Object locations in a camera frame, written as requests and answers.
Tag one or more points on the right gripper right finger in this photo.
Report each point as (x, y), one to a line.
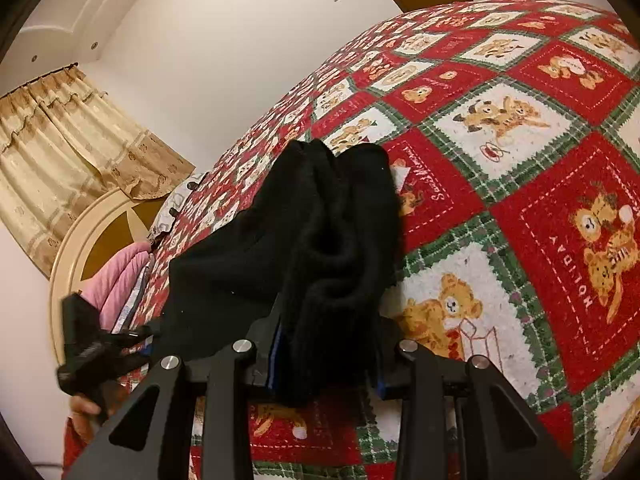
(463, 418)

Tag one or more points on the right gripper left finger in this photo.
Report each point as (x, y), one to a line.
(187, 416)

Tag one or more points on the black pants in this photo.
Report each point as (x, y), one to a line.
(320, 241)

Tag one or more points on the red sleeve forearm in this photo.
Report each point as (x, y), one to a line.
(75, 442)

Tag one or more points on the person's left hand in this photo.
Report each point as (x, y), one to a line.
(84, 412)

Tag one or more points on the grey patterned pillow under blanket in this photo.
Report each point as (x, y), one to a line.
(131, 305)

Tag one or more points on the pink folded blanket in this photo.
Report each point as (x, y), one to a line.
(109, 289)

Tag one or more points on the cream wooden headboard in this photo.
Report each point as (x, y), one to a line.
(109, 224)

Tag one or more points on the grey patterned far pillow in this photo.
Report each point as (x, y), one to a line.
(172, 206)

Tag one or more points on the beige patterned curtain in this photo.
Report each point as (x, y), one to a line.
(64, 144)

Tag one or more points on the red patchwork bear bedspread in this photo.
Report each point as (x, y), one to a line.
(513, 129)

